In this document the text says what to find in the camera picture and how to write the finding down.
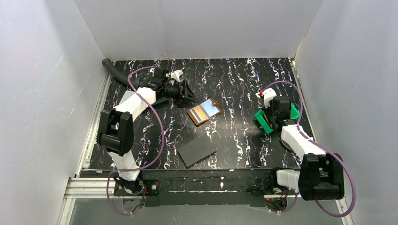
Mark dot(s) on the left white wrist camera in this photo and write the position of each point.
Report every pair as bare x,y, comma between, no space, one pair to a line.
174,77

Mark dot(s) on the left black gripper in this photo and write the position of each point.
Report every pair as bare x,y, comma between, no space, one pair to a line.
183,92

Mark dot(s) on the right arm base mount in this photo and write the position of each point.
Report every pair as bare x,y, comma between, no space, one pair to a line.
275,196

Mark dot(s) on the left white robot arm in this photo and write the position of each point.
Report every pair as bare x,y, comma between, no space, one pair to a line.
116,132

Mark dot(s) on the brown leather card holder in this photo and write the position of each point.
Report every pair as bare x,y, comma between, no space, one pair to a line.
194,116

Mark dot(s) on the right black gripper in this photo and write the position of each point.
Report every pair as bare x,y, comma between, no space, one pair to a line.
274,119

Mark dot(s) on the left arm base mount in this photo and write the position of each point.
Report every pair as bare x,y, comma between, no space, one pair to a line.
137,190

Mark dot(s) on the green plastic card tray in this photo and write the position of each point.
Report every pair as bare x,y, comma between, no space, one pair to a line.
261,117

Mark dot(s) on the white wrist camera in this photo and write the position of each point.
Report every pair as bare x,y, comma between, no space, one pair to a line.
174,77
266,96

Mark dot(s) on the white plastic box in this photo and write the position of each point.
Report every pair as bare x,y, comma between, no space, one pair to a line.
126,95

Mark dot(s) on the black foam block front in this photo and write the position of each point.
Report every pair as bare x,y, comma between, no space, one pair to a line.
196,150

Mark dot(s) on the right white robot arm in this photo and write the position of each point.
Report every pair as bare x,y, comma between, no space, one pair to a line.
320,176

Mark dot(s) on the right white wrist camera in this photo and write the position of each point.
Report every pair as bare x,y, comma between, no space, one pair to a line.
266,96

